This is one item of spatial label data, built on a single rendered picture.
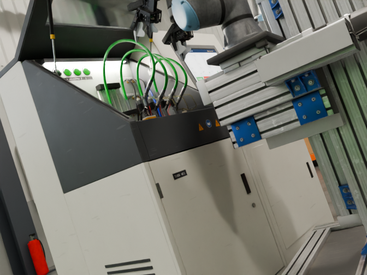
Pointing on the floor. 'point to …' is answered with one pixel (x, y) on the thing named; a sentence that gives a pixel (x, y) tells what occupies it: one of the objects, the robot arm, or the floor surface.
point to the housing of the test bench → (41, 171)
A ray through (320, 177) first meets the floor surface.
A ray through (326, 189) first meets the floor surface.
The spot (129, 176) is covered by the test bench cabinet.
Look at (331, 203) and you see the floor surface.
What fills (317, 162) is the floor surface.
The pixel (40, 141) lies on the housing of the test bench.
